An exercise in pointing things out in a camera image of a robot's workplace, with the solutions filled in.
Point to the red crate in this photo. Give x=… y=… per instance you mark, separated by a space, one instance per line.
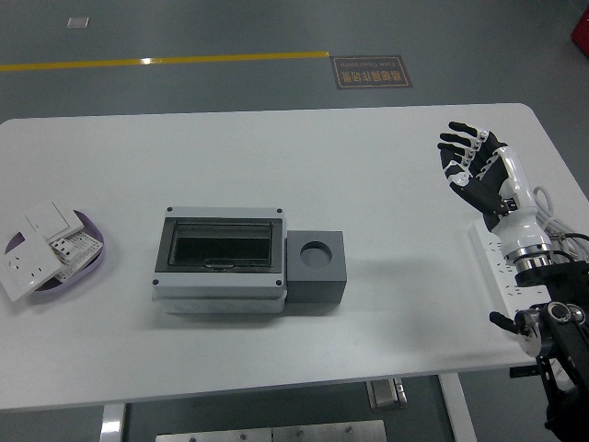
x=581 y=32

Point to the dark floor sign orange text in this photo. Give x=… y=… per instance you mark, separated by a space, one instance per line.
x=372 y=73

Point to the grey box with clear lid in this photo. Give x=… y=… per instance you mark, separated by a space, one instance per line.
x=221 y=288

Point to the white perforated socket module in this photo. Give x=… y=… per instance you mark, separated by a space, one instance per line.
x=76 y=251

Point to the white wall switch plate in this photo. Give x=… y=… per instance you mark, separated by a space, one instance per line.
x=53 y=218

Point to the yellow floor tape line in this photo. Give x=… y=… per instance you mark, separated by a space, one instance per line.
x=184 y=60

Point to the white table leg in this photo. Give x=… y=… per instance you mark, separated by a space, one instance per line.
x=112 y=423
x=455 y=414

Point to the grey cube with round hole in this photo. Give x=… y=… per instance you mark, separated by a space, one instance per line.
x=317 y=288

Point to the white power strip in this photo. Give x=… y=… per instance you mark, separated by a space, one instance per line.
x=491 y=260

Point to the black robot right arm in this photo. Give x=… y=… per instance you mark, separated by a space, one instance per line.
x=566 y=331

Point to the grey metal table bracket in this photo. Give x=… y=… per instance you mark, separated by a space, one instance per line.
x=386 y=395

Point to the black table control box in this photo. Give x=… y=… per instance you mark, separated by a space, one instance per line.
x=523 y=371

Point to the white wall socket plate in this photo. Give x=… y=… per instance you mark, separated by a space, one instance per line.
x=23 y=271

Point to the purple tray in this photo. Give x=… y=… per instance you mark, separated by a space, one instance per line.
x=69 y=286

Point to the grey metal base plate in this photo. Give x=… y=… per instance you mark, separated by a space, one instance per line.
x=271 y=433

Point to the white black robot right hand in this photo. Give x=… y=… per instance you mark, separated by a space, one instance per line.
x=511 y=202

